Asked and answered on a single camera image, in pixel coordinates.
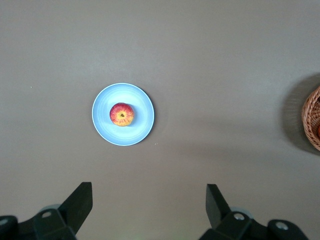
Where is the brown wicker basket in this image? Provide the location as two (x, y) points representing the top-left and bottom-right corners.
(301, 85), (320, 152)

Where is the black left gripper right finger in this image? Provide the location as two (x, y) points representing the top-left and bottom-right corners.
(198, 184), (310, 240)

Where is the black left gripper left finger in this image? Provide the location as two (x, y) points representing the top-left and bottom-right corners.
(0, 182), (93, 240)

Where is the light blue round plate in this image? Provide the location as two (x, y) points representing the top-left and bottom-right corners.
(91, 82), (155, 147)

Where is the red yellow apple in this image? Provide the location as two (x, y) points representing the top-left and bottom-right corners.
(109, 102), (135, 128)

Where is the brown table cloth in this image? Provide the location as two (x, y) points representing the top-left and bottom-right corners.
(0, 0), (320, 240)

